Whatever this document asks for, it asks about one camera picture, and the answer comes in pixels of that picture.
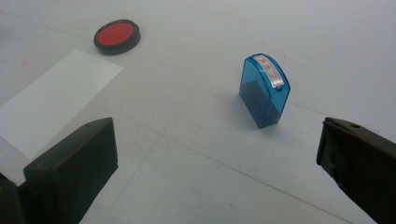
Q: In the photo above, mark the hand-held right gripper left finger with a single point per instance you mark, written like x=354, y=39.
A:
x=71, y=168

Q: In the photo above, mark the round red ink pad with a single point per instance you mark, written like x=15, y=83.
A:
x=115, y=34

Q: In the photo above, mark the white table cover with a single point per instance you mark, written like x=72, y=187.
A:
x=199, y=174

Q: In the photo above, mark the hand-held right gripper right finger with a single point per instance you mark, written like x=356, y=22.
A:
x=361, y=161

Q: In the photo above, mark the blue stamp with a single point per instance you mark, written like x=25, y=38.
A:
x=269, y=77

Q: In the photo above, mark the blue stamp cap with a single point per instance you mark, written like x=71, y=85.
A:
x=263, y=109

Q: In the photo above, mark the white paper sheet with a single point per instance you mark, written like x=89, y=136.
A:
x=53, y=99

